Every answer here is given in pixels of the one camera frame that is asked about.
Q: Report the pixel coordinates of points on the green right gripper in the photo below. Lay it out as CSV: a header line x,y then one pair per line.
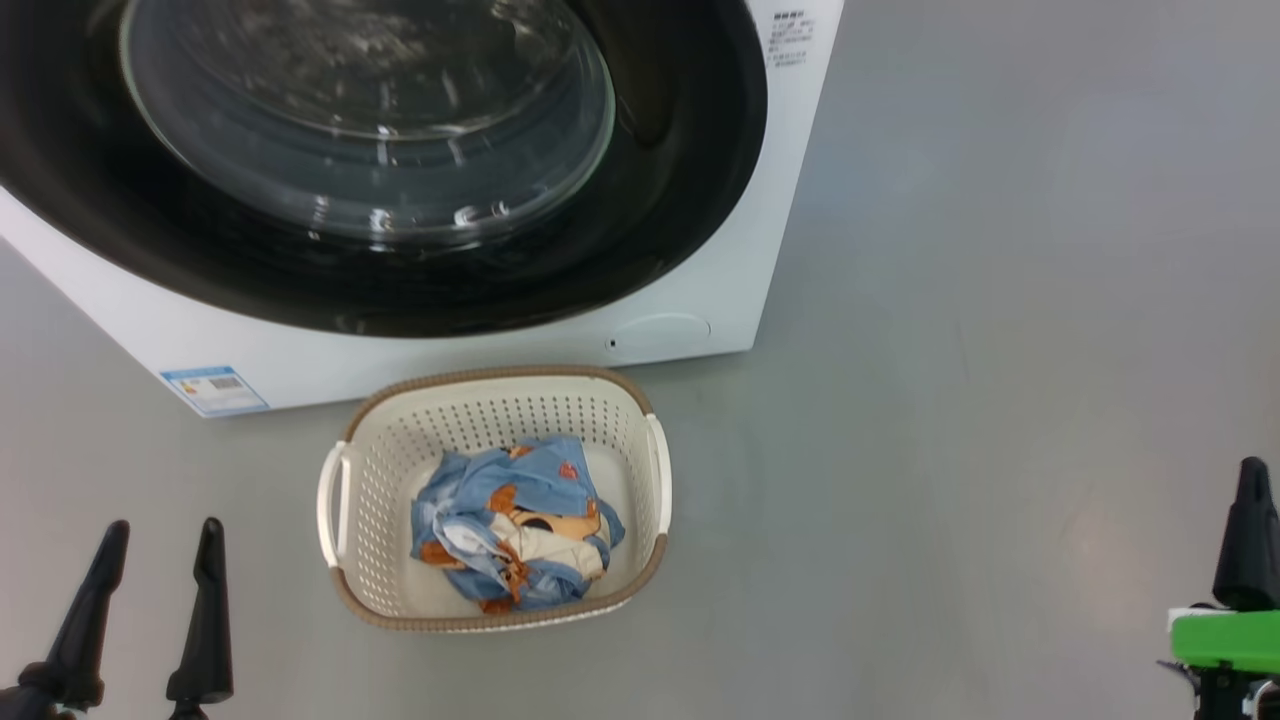
x,y
1230,640

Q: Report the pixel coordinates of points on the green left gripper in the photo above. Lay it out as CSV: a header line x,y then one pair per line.
x,y
20,708

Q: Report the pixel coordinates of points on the blue cartoon garment cream print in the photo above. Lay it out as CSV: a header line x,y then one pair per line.
x,y
550,545

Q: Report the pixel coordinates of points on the black round glass door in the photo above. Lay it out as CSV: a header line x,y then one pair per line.
x,y
400,280

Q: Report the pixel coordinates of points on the cream perforated laundry basket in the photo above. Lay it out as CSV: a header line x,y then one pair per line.
x,y
390,560

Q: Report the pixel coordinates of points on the white front-load washing machine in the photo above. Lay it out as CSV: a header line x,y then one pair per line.
x,y
760,200

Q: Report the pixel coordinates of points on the blue energy label sticker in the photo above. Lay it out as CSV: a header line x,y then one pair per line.
x,y
215,392

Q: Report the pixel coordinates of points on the round drain filter cover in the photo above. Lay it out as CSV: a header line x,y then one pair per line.
x,y
660,333

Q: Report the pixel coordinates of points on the black text sticker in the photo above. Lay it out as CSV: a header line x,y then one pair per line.
x,y
790,40

